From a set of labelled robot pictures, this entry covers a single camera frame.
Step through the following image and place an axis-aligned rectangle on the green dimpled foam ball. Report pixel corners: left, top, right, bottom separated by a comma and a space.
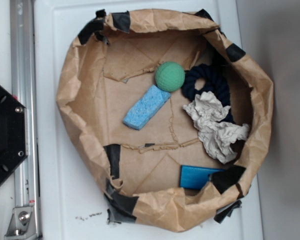
154, 61, 185, 93

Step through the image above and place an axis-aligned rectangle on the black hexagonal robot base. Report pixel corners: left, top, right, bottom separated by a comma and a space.
0, 85, 27, 186

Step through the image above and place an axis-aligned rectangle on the crumpled white paper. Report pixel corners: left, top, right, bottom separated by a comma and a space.
182, 91, 251, 165

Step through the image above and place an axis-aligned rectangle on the light blue sponge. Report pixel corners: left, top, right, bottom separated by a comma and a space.
122, 85, 171, 130

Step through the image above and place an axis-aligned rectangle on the brown paper bag bin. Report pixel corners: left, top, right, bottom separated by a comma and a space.
56, 9, 274, 232

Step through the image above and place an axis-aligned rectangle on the metal corner bracket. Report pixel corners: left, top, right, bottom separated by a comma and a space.
4, 206, 38, 240

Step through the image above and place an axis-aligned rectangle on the aluminium extrusion rail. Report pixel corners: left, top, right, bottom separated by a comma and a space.
10, 0, 42, 240

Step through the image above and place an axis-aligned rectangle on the blue rectangular block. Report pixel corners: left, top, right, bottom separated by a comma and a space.
179, 165, 225, 190

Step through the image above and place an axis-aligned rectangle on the dark navy rope ring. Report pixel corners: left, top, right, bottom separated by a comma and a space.
181, 63, 236, 124

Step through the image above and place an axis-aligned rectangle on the white plastic tray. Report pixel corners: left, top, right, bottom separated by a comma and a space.
34, 0, 263, 240

